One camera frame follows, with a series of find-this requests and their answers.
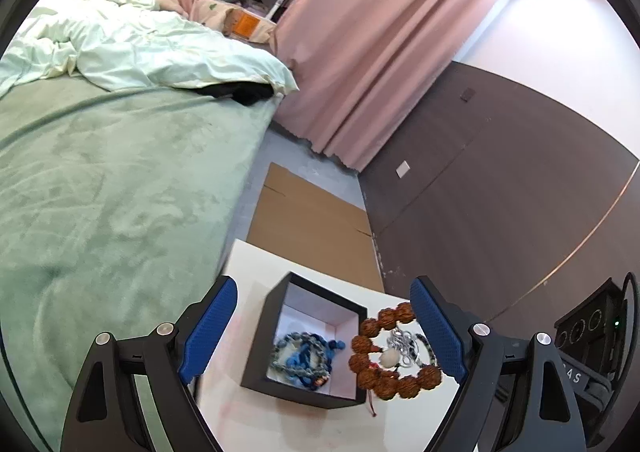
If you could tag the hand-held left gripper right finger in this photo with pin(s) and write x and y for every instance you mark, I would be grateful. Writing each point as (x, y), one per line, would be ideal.
(437, 332)

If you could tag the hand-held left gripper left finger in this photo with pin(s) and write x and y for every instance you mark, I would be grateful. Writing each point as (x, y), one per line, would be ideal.
(210, 327)

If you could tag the black jewelry box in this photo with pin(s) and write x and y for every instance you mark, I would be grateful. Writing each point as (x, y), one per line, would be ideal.
(265, 332)

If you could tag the white oval pendant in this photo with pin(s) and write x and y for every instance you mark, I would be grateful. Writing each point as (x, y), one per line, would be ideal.
(390, 357)

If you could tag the flat cardboard sheet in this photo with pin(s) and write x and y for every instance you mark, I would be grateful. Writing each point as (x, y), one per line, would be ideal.
(310, 227)

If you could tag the green bed sheet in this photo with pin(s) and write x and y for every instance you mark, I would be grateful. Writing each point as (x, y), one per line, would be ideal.
(110, 212)

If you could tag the pale green duvet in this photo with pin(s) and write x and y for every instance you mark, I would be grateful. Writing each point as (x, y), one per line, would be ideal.
(150, 47)

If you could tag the wide pink curtain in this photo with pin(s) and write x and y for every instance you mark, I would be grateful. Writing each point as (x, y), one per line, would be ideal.
(380, 42)

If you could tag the cardboard box with orange label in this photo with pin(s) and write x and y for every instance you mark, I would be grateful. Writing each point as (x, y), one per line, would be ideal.
(244, 25)

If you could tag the pink patterned pillow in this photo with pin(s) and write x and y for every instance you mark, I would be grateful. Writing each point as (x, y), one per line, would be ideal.
(210, 12)

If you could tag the white wall socket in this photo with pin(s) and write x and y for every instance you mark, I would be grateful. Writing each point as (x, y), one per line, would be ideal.
(403, 169)

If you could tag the dark wall plate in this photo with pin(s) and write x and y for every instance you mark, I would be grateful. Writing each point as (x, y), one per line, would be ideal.
(468, 95)

